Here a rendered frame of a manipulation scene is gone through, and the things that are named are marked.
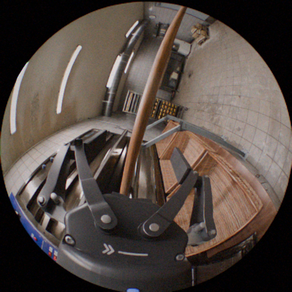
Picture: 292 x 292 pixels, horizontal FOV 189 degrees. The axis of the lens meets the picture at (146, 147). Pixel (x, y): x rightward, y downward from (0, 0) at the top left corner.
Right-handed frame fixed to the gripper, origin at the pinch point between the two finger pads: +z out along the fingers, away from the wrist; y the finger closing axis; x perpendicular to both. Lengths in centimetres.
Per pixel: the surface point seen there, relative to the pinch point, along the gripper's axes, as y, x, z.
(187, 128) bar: 28, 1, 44
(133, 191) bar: 1.9, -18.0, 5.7
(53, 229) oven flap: -40, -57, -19
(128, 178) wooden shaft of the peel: -0.5, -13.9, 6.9
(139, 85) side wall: -64, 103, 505
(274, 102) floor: 119, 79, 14
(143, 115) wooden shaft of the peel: -0.7, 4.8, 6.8
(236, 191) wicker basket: 59, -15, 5
